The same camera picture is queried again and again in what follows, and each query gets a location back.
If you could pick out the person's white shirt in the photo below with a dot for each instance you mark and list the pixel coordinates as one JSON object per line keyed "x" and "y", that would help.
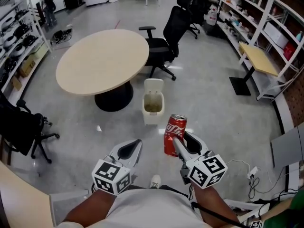
{"x": 149, "y": 210}

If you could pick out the grey panel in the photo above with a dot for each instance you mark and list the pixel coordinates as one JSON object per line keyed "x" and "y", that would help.
{"x": 287, "y": 146}

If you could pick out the red box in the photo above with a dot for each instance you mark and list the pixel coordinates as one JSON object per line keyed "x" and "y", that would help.
{"x": 289, "y": 51}

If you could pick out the person's right forearm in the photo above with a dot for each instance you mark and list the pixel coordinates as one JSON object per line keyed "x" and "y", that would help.
{"x": 213, "y": 205}

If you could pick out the white power strip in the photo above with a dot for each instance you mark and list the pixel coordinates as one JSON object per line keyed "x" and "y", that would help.
{"x": 253, "y": 172}

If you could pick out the grey gripper device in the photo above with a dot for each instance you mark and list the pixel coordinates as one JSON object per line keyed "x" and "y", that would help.
{"x": 256, "y": 224}

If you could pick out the person's left forearm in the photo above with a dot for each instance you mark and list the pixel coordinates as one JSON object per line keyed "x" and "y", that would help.
{"x": 92, "y": 205}

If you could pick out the large clear water bottle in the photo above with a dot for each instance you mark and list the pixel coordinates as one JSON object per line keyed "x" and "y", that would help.
{"x": 211, "y": 18}

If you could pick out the row of white black helmets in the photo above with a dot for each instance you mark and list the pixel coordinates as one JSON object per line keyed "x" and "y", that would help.
{"x": 10, "y": 41}

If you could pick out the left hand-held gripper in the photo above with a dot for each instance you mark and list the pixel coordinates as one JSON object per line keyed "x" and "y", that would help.
{"x": 109, "y": 177}

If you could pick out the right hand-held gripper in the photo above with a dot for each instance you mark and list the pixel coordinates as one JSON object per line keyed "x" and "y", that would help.
{"x": 206, "y": 172}

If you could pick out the white metal storage shelf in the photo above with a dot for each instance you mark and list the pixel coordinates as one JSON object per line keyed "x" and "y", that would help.
{"x": 266, "y": 11}

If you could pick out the brown cardboard box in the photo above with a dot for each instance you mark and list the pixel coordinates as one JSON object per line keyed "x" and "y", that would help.
{"x": 27, "y": 66}

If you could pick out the person's white shoe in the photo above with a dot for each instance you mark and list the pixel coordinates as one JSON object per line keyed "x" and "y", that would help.
{"x": 155, "y": 182}

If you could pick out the round beige table black base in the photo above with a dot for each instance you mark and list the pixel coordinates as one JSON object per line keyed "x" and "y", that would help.
{"x": 102, "y": 60}

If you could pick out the white appliance box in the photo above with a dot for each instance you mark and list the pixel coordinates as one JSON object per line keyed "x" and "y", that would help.
{"x": 275, "y": 34}

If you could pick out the white trash bin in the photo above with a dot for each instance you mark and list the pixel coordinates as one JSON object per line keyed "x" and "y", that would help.
{"x": 153, "y": 117}

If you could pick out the cream storage box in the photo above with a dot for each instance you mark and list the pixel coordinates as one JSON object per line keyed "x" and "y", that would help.
{"x": 39, "y": 51}

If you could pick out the red soda can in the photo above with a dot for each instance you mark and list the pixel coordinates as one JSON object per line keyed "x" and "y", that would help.
{"x": 172, "y": 132}

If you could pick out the white metal helmet shelf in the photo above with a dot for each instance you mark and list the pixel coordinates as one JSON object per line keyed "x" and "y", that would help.
{"x": 46, "y": 41}

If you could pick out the black office chair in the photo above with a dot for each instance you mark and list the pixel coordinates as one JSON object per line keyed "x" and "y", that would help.
{"x": 175, "y": 27}
{"x": 21, "y": 129}
{"x": 199, "y": 6}

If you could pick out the small yellow-topped table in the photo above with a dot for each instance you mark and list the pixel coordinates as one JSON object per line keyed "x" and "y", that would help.
{"x": 259, "y": 59}

